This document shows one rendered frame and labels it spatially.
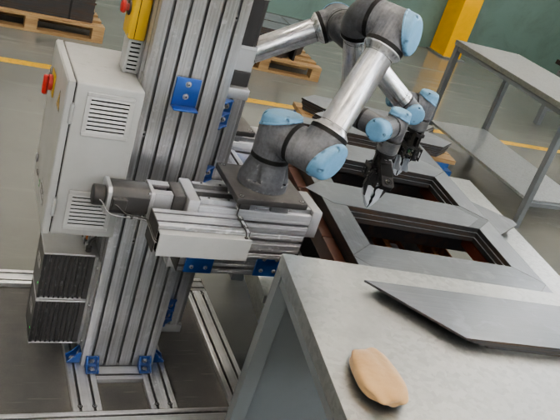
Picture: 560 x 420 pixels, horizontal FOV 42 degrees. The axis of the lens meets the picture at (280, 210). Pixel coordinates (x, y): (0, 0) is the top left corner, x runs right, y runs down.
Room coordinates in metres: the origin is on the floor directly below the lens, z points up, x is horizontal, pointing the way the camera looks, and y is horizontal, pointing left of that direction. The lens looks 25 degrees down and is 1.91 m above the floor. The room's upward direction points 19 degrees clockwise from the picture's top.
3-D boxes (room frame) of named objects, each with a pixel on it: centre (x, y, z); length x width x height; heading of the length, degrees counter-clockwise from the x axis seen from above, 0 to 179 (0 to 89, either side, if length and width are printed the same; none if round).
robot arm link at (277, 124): (1.99, 0.07, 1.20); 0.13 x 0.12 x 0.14; 62
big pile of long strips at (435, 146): (3.66, -0.33, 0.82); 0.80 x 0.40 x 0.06; 111
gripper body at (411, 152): (2.76, -0.40, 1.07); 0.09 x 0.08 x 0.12; 21
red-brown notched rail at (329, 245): (2.48, -0.09, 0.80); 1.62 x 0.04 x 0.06; 21
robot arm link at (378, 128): (2.30, -0.22, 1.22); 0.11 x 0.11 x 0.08; 62
